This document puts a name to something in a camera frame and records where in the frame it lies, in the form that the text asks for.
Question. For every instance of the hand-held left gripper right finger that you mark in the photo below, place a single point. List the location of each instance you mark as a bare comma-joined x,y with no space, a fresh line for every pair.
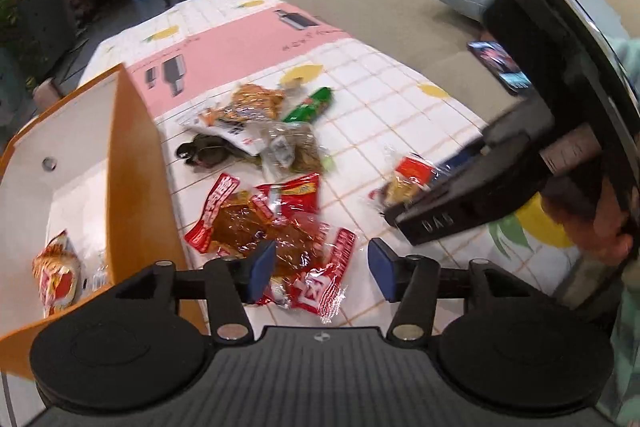
380,267

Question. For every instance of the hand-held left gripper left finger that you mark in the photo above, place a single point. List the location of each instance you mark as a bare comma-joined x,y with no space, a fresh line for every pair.
262,269

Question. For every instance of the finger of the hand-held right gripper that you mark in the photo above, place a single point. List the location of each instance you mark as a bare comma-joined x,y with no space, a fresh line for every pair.
442,182

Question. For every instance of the small red yellow bun packet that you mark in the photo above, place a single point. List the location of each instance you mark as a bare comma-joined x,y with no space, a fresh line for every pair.
407,172

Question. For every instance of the red packet with brown meat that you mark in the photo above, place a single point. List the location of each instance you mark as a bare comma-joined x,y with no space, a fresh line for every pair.
227,222
320,277

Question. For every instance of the red header meat packet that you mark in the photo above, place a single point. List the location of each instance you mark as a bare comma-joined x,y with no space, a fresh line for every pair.
292,194

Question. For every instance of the dark green egg packet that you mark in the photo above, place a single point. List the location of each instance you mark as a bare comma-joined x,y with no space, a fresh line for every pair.
205,151

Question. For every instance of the green sausage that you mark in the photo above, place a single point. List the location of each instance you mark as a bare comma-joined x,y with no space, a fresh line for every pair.
307,106

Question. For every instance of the orange and white storage box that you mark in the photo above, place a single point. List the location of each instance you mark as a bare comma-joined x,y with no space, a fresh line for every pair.
75,122

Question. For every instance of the person's right hand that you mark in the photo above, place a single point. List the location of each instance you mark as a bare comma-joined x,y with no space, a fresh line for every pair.
585,227

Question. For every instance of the black smartphone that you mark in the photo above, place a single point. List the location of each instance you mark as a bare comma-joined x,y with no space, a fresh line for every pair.
500,64

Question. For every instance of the brown clear snack packet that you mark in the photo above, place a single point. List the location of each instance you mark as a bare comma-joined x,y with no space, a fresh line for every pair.
295,149

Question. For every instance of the white packet with red print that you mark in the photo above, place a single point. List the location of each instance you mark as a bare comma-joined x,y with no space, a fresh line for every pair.
227,132

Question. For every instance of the small clear packet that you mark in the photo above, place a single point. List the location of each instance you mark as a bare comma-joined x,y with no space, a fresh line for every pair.
97,277

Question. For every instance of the beige sofa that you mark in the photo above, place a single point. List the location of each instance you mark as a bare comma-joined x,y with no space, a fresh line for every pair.
380,7

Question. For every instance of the orange red snack packet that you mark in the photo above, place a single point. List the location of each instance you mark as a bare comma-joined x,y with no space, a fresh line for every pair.
57,274

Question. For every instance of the pink and white printed tablecloth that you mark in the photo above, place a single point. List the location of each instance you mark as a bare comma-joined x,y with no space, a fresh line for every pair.
225,42

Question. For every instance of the person's teal patterned clothing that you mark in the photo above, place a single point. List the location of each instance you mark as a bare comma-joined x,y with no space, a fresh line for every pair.
627,347

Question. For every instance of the dark cabinet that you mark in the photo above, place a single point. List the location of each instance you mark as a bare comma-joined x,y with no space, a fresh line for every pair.
50,27

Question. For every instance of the green potted plant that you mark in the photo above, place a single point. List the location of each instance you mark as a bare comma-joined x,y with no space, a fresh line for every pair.
15,7

